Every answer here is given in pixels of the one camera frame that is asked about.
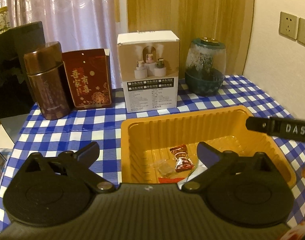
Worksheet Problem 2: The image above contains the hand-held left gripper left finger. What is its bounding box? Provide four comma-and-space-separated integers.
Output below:
18, 141, 117, 195

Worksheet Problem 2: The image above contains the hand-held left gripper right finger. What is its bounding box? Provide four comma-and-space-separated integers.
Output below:
181, 142, 280, 195

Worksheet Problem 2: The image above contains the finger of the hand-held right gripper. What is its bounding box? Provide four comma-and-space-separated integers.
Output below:
245, 116, 274, 134

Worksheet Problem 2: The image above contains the silver foil snack pouch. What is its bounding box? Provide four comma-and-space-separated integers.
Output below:
184, 161, 208, 183

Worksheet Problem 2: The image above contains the small red twist-wrapped candy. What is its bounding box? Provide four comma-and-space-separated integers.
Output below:
170, 144, 195, 172

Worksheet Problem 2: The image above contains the red snack packet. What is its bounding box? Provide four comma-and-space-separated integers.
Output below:
158, 176, 183, 184

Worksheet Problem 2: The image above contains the orange plastic tray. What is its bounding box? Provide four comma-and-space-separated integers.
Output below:
121, 105, 296, 190

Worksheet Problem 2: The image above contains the blue checkered tablecloth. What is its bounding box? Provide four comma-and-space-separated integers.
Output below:
0, 74, 305, 230

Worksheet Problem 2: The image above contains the dark red gift box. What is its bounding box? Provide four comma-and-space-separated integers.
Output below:
61, 48, 112, 109

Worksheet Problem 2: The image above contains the glass humidifier with green base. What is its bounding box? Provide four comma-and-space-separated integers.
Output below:
184, 37, 226, 97

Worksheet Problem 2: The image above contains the brown metal thermos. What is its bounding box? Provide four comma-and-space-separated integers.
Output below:
24, 41, 72, 120

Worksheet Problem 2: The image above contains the white product box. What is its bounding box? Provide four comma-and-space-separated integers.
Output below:
117, 30, 180, 113

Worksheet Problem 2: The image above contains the black glossy cabinet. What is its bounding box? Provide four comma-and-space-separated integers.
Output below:
0, 21, 44, 150

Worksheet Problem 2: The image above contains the yellow curtain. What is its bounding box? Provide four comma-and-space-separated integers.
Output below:
126, 0, 255, 77

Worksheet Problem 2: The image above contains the sheer pink curtain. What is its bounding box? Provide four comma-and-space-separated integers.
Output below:
0, 0, 118, 90

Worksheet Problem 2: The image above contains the glass jar with lid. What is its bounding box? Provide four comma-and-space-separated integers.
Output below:
0, 6, 10, 37

